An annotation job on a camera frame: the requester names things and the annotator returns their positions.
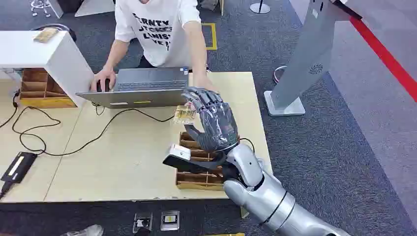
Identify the floor socket with black plug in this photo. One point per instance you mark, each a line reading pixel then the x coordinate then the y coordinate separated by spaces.
pixel 142 221

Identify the white desk riser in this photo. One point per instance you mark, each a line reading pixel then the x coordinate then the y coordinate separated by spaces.
pixel 62 58

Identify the person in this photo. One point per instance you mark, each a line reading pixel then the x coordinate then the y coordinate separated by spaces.
pixel 156 32

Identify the pale desk leg panel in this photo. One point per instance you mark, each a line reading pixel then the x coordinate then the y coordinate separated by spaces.
pixel 243 212

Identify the round grey stanchion base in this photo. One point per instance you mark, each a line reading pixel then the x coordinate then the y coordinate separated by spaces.
pixel 259 8

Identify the grey laptop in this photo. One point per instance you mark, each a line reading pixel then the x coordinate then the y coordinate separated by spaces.
pixel 146 97

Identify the white shoe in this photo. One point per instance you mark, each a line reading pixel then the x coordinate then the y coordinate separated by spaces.
pixel 86 231

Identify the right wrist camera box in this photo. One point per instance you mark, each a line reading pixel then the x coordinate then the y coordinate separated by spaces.
pixel 179 151

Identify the person's left hand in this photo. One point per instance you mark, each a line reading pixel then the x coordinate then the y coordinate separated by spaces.
pixel 203 83

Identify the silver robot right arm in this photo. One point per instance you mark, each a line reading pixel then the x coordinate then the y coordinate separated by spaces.
pixel 270 202

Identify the black power adapter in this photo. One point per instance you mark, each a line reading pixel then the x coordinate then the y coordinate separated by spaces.
pixel 18 167

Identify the yellow floor strip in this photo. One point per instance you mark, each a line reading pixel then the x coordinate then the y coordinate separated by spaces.
pixel 224 234

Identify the grey kiosk stand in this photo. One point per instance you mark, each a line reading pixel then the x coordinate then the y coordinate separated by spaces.
pixel 309 55

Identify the red barrier belt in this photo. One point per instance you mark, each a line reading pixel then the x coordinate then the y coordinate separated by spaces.
pixel 384 57

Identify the wooden slotted card box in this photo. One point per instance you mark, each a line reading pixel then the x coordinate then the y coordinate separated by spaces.
pixel 195 179

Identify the black computer mouse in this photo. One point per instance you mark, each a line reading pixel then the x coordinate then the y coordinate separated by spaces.
pixel 106 86

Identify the black round stool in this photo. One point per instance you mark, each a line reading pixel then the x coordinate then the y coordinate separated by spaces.
pixel 70 32

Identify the chrome chair base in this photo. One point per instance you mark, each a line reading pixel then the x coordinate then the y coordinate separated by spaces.
pixel 40 5

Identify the floor socket with yellow label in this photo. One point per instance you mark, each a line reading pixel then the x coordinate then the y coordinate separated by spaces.
pixel 170 220

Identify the grey bag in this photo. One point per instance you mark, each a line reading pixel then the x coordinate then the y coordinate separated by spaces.
pixel 208 4

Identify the wooden panel edge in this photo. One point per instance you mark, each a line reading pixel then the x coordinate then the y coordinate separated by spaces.
pixel 222 7

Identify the person's right hand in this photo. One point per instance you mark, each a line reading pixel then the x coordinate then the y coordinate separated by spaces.
pixel 103 75

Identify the wooden box with yellow edge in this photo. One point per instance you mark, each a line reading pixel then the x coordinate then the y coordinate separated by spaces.
pixel 39 88

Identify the white floor board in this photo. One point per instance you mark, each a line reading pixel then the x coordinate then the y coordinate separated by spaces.
pixel 94 8

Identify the stack of printed cards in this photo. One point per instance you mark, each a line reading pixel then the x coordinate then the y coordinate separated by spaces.
pixel 45 35

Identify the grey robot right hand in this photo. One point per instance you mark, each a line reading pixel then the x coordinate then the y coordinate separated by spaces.
pixel 218 127

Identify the white furniture leg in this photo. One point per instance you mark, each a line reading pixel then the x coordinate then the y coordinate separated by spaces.
pixel 56 8

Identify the black robot foot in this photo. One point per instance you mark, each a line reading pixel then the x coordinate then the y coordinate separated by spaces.
pixel 142 232

